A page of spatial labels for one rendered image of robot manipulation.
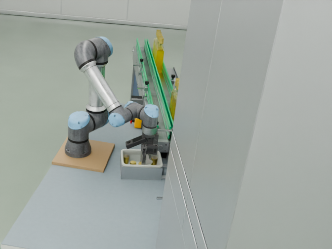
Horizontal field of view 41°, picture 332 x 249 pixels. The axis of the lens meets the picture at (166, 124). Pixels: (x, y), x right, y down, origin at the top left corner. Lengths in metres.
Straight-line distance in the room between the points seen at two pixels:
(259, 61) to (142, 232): 1.43
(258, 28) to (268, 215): 0.36
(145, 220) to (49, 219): 0.45
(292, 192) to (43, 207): 1.52
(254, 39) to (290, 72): 0.10
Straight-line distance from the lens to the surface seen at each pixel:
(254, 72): 0.81
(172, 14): 8.48
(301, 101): 0.80
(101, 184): 2.38
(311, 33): 0.76
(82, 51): 2.32
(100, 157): 2.57
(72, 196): 2.29
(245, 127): 0.84
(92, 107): 2.54
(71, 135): 2.51
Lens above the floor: 2.11
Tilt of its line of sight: 26 degrees down
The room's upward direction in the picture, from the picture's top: 8 degrees clockwise
